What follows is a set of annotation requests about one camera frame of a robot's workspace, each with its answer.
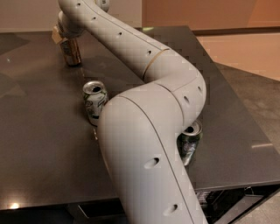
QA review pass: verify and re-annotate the dark green soda can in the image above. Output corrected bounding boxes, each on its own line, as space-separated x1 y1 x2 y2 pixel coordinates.
179 120 203 166

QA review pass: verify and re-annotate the orange soda can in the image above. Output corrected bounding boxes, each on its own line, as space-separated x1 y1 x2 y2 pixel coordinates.
60 38 81 67

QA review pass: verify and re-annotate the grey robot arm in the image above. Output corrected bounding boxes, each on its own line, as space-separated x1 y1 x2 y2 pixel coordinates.
58 0 207 224

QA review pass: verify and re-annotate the black clutter under table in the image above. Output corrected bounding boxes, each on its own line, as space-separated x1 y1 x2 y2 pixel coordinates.
196 185 280 224

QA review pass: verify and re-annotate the white green soda can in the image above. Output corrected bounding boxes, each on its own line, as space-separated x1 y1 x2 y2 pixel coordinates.
83 80 109 126

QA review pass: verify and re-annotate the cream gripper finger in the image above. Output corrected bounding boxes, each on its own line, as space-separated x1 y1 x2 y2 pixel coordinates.
52 26 65 45

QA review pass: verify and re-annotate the drawer under table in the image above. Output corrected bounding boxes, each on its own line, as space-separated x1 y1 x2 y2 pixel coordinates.
66 198 125 221

